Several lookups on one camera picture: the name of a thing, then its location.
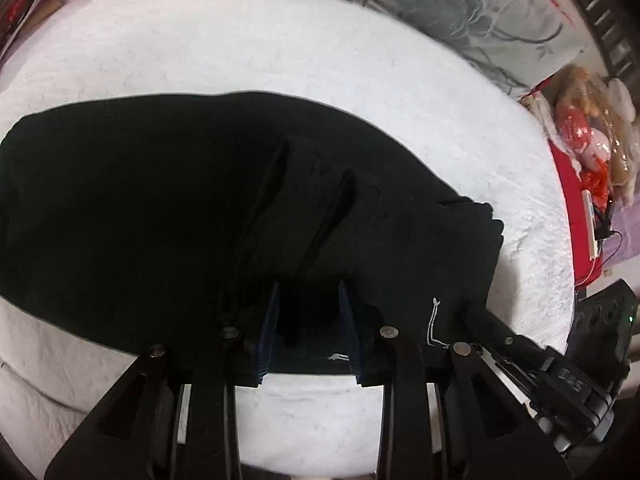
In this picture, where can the purple cloth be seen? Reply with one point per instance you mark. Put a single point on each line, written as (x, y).
(625, 240)

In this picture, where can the doll in clear plastic bag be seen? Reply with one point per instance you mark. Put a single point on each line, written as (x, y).
(590, 125)

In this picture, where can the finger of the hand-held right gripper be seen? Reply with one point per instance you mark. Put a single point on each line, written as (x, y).
(505, 337)

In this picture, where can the red bed sheet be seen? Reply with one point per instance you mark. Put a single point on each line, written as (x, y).
(567, 200)

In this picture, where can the grey floral pillow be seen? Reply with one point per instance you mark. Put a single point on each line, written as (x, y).
(425, 5)

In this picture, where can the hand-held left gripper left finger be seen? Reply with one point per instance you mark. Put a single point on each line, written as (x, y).
(266, 332)

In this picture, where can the white textured bed blanket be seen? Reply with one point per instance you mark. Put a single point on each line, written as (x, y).
(250, 45)

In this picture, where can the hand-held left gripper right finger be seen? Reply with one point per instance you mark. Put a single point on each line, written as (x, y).
(347, 332)

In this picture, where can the black pants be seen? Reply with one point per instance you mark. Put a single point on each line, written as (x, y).
(175, 210)

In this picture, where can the white power strip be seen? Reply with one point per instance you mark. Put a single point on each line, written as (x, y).
(591, 225)

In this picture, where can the window with metal bars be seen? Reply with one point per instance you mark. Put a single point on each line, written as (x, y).
(605, 15)

